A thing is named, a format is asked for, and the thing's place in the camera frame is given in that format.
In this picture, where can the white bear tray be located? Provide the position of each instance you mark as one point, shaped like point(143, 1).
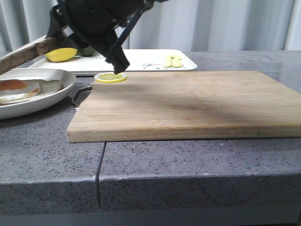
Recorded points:
point(140, 60)

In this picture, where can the light green plastic knife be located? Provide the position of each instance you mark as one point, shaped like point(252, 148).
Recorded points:
point(176, 61)

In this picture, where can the wooden cutting board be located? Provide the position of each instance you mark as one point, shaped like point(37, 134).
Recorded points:
point(187, 105)

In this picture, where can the white bread slice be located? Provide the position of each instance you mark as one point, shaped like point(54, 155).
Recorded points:
point(31, 51)

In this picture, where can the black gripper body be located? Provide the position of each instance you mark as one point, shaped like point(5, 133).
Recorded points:
point(103, 24)

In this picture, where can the grey curtain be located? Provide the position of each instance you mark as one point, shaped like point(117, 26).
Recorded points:
point(186, 25)

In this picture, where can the white round plate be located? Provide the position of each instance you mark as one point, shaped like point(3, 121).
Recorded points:
point(66, 78)

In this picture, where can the fried egg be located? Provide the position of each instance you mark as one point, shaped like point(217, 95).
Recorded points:
point(15, 90)

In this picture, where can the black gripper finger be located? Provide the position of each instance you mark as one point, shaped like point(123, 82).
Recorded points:
point(56, 29)
point(118, 60)

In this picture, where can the light green plastic fork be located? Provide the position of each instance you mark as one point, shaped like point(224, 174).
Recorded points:
point(168, 62)

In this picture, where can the yellow lemon slice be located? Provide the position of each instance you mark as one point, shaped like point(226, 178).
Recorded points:
point(110, 77)

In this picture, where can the green lime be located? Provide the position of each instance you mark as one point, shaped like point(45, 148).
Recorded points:
point(86, 52)

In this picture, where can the metal cutting board handle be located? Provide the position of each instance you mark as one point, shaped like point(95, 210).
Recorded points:
point(78, 93)

